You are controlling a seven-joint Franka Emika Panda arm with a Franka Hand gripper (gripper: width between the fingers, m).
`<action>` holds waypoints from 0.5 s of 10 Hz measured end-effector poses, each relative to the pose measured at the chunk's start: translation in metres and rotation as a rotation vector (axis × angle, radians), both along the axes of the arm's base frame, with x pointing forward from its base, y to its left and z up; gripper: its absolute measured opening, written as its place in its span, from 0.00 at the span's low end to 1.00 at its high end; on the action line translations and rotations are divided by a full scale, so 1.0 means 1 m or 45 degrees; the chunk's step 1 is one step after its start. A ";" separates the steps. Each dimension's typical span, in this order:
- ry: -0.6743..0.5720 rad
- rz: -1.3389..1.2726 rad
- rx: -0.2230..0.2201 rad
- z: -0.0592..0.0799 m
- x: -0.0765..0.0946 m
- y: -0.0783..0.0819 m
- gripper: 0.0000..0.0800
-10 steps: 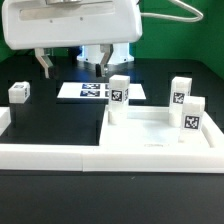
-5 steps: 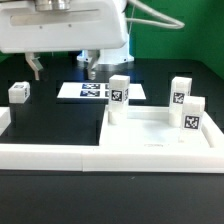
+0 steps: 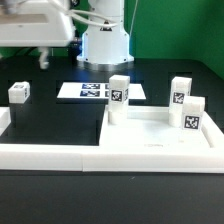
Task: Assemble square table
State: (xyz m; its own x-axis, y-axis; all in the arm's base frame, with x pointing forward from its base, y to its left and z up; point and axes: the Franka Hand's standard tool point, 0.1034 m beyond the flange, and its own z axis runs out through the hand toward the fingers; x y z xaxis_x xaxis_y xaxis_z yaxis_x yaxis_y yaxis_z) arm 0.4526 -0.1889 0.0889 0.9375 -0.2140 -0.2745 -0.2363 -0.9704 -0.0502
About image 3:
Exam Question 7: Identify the white cable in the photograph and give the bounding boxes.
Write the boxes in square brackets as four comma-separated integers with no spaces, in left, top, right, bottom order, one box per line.
[49,0,121,28]

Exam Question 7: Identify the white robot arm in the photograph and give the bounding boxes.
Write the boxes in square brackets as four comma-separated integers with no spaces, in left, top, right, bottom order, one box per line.
[0,0,134,71]

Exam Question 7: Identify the white marker base plate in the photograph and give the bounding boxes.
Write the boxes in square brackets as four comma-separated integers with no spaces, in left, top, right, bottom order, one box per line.
[57,82,146,100]

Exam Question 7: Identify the white U-shaped fence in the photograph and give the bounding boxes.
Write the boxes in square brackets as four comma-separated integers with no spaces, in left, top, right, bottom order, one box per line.
[0,114,224,173]

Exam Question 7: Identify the white square table top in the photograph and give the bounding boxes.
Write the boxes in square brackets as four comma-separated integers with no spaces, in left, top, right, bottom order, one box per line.
[99,106,210,149]

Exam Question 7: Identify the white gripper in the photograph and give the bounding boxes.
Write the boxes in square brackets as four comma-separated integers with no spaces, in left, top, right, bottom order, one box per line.
[0,3,74,69]

